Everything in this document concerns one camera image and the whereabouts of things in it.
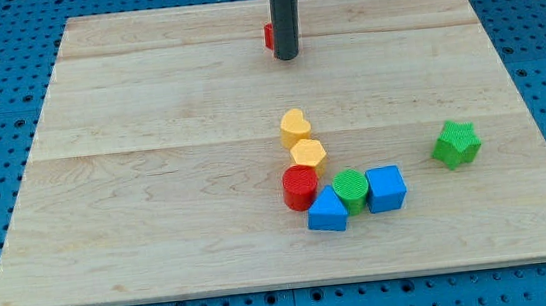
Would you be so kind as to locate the green cylinder block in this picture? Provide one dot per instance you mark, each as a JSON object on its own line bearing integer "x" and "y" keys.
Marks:
{"x": 352, "y": 188}

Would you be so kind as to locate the wooden board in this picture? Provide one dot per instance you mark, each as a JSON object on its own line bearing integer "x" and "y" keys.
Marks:
{"x": 155, "y": 170}

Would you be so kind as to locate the yellow hexagon block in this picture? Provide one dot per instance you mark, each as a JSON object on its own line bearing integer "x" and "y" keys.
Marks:
{"x": 310, "y": 153}

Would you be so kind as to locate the red block behind tool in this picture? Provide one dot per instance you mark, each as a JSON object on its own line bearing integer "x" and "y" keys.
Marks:
{"x": 268, "y": 36}

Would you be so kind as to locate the green star block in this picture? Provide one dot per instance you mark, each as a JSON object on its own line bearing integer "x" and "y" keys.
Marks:
{"x": 457, "y": 144}

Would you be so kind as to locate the blue triangle block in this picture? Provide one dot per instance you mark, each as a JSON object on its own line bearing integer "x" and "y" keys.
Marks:
{"x": 327, "y": 212}

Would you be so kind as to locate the blue cube block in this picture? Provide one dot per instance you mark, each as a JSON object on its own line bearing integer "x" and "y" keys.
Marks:
{"x": 387, "y": 189}

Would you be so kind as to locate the red cylinder block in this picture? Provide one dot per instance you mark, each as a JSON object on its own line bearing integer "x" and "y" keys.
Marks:
{"x": 299, "y": 184}

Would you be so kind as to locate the yellow heart block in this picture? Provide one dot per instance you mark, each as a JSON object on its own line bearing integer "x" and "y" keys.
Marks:
{"x": 294, "y": 127}

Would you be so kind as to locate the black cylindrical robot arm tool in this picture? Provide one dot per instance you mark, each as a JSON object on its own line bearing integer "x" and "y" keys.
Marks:
{"x": 284, "y": 18}

